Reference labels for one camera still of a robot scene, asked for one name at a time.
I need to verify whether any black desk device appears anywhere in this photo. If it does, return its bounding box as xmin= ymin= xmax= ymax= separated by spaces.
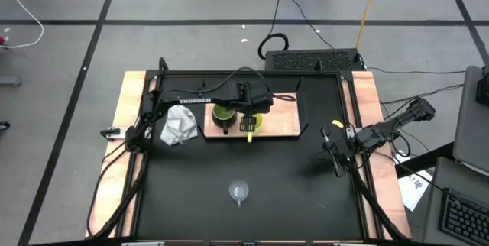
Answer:
xmin=475 ymin=68 xmax=489 ymax=106

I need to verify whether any grey white cloth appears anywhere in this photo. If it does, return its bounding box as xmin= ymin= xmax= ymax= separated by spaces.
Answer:
xmin=159 ymin=104 xmax=200 ymax=147

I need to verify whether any white floor cable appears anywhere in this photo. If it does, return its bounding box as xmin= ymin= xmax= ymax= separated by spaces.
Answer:
xmin=0 ymin=0 xmax=45 ymax=50

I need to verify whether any black aluminium table frame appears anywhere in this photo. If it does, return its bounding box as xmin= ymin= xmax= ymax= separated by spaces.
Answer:
xmin=86 ymin=68 xmax=412 ymax=246

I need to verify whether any coiled black cable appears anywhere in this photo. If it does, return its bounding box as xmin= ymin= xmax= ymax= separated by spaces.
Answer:
xmin=257 ymin=31 xmax=290 ymax=62

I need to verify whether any thin black desk cable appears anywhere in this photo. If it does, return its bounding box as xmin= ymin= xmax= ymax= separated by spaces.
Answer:
xmin=380 ymin=83 xmax=465 ymax=105
xmin=366 ymin=66 xmax=468 ymax=76

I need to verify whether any light wooden side panel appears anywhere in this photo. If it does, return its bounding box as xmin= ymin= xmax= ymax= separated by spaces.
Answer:
xmin=342 ymin=70 xmax=413 ymax=239
xmin=86 ymin=70 xmax=157 ymax=238

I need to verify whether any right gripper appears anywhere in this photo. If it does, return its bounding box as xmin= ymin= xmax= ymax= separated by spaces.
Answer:
xmin=321 ymin=125 xmax=358 ymax=179

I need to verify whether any grey desk top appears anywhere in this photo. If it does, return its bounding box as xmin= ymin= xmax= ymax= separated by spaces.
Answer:
xmin=452 ymin=65 xmax=489 ymax=176
xmin=422 ymin=157 xmax=489 ymax=246

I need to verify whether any black perforated computer case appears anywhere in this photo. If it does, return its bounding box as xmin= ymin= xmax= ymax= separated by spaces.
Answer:
xmin=264 ymin=48 xmax=364 ymax=73

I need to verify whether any white paper sheet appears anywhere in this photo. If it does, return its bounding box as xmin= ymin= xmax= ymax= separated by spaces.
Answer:
xmin=393 ymin=149 xmax=436 ymax=212

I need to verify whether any black mug green inside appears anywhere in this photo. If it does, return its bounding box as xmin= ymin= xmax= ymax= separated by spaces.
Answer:
xmin=211 ymin=103 xmax=238 ymax=136

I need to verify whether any short grey metal foot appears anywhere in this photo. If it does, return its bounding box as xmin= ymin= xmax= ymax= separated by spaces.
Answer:
xmin=0 ymin=76 xmax=22 ymax=87

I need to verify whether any black desk leg bar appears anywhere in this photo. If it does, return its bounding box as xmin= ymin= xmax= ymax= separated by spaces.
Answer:
xmin=395 ymin=142 xmax=455 ymax=179

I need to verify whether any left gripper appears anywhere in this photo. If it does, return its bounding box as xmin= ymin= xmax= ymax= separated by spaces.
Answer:
xmin=228 ymin=80 xmax=275 ymax=133

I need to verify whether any black keyboard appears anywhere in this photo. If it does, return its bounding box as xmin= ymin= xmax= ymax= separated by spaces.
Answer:
xmin=438 ymin=187 xmax=489 ymax=246

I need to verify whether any yellow floor cable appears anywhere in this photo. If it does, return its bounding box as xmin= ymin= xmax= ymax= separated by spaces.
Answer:
xmin=355 ymin=0 xmax=383 ymax=50

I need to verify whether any thin black floor cable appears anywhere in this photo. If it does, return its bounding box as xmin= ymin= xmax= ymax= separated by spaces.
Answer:
xmin=280 ymin=0 xmax=336 ymax=50

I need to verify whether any clear glass cup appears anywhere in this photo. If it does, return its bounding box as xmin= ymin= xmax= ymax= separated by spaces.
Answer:
xmin=228 ymin=179 xmax=251 ymax=209

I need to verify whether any yellow mug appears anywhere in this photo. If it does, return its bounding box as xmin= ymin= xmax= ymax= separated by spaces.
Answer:
xmin=242 ymin=112 xmax=265 ymax=144

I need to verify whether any silver black base clamp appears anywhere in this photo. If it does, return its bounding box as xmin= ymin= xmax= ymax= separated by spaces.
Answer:
xmin=99 ymin=125 xmax=128 ymax=141

